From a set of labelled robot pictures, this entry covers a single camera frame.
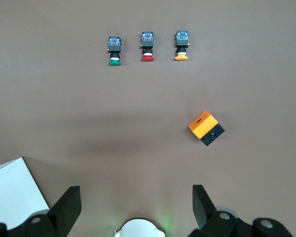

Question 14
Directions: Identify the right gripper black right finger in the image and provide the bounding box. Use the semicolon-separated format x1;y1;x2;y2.
189;185;254;237

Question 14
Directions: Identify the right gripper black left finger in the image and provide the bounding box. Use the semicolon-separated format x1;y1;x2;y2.
7;186;82;237

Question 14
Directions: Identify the green push button switch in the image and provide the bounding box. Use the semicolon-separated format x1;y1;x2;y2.
106;36;123;67

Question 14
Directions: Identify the white drawer cabinet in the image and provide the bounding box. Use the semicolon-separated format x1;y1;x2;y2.
0;157;51;230

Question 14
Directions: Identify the orange black button box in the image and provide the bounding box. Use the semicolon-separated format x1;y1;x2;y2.
187;110;226;147

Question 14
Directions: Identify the brown table cover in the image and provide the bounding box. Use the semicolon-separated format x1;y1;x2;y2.
0;0;296;237

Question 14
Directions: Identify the yellow push button switch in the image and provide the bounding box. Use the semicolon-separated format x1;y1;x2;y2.
174;30;190;62

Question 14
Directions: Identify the red push button switch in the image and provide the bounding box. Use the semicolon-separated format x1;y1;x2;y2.
140;31;155;62

